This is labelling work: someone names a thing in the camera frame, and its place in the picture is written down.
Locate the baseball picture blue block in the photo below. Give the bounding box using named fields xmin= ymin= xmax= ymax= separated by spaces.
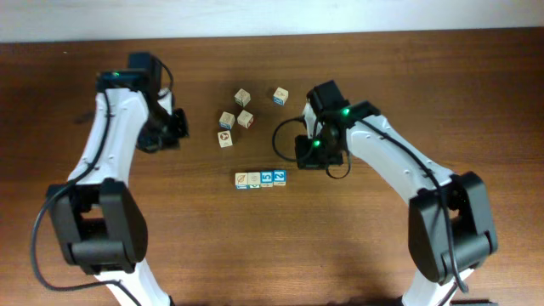
xmin=273 ymin=170 xmax=286 ymax=186

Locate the blue number five block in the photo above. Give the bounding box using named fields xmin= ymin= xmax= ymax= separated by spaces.
xmin=260 ymin=171 xmax=274 ymax=188

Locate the number six wooden block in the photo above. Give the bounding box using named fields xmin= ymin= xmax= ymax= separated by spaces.
xmin=247 ymin=172 xmax=261 ymax=189

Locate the leaf picture wooden block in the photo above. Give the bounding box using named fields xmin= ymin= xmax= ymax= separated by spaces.
xmin=235 ymin=173 xmax=248 ymax=190

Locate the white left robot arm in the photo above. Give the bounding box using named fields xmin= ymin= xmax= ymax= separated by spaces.
xmin=31 ymin=66 xmax=187 ymax=305

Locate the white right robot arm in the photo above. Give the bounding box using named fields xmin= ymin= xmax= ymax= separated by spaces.
xmin=296 ymin=100 xmax=498 ymax=305

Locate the soccer ball picture block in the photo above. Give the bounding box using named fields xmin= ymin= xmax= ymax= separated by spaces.
xmin=218 ymin=130 xmax=233 ymax=148

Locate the pretzel picture wooden block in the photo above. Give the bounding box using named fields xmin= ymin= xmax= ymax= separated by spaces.
xmin=218 ymin=111 xmax=236 ymax=130

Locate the blue letter D block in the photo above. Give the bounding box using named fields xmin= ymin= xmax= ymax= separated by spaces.
xmin=273 ymin=87 xmax=289 ymax=105

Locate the green letter N block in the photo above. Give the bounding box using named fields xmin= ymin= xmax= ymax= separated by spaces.
xmin=237 ymin=110 xmax=254 ymax=128

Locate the goldfish picture wooden block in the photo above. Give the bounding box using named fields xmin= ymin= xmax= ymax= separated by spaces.
xmin=234 ymin=88 xmax=251 ymax=107

